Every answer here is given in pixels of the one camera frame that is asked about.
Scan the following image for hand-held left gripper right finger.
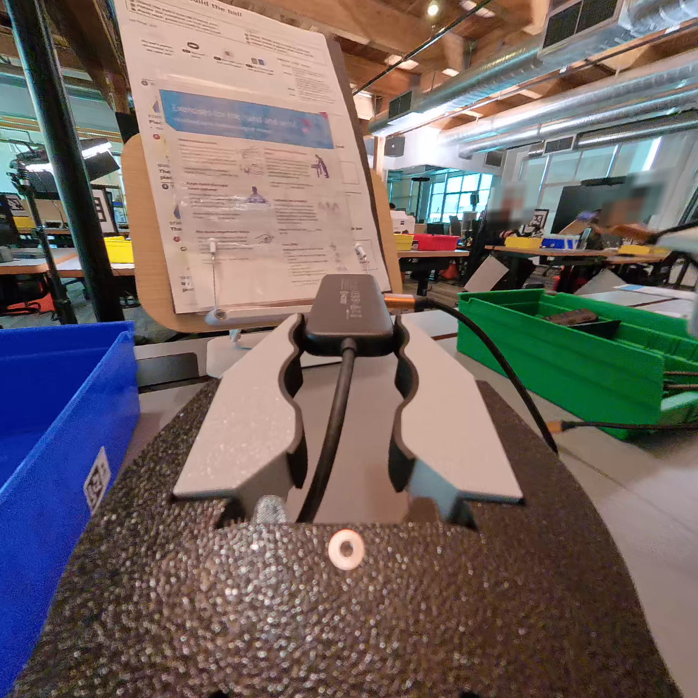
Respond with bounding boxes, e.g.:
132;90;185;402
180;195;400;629
387;315;525;531

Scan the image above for black tripod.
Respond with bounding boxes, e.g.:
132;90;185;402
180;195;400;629
8;169;77;325

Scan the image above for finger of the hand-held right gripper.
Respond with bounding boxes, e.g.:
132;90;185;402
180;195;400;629
650;220;698;250

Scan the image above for silver air duct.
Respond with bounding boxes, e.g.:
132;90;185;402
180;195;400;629
371;33;698;159

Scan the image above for green plastic bin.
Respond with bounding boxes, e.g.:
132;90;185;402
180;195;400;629
457;288;698;441

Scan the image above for blue plastic bin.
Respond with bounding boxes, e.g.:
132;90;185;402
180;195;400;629
0;321;141;682

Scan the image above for black computer monitor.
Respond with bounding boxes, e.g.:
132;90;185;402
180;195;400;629
551;182;628;235

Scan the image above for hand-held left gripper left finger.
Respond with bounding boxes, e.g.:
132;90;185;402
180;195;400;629
172;313;310;500

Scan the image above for printed instruction sheets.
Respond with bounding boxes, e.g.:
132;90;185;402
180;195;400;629
113;0;392;314

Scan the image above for metal ventilation unit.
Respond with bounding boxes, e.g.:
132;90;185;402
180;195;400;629
537;0;628;60

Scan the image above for black slim usb hub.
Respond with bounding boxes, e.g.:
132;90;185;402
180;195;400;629
294;274;394;524

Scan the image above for orange plug usb cable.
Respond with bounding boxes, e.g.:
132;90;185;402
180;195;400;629
384;293;559;454

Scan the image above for wooden edged desk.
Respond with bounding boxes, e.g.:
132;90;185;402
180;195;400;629
0;248;135;279
397;248;470;295

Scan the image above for black light panel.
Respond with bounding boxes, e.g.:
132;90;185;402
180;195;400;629
11;139;121;192

